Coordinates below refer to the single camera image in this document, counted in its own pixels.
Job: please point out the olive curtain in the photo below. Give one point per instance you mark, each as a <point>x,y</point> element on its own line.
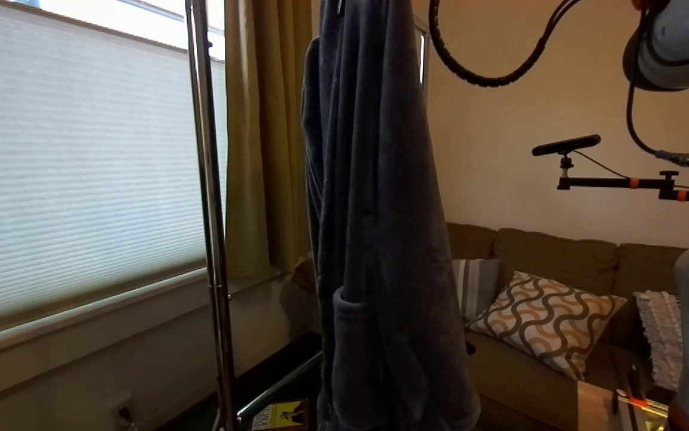
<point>265,121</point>

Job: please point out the black bar camera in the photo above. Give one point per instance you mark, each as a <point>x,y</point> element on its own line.
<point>569,145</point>

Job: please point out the white pleated window blind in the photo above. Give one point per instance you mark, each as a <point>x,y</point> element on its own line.
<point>82,159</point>

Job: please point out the olive green couch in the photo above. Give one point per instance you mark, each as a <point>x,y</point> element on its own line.
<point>551,255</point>

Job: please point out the white fuzzy pillow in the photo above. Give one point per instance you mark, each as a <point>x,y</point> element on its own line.
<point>658,336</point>

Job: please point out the dark grey fleece robe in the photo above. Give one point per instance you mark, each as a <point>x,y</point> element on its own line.
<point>384,240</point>

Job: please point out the cardboard box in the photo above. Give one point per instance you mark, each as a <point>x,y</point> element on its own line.
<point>597,407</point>

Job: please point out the yellow package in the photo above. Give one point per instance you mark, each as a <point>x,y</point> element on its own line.
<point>281,414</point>

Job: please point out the wave patterned pillow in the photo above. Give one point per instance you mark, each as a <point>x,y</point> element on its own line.
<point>551,318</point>

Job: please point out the striped pillow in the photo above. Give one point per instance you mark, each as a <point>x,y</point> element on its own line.
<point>473,287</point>

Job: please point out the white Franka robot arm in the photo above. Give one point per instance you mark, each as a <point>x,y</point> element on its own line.
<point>687,48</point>

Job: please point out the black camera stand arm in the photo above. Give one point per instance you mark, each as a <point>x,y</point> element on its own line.
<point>616,182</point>

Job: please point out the chrome clothing rack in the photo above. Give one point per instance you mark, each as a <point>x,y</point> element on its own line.
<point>212,200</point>

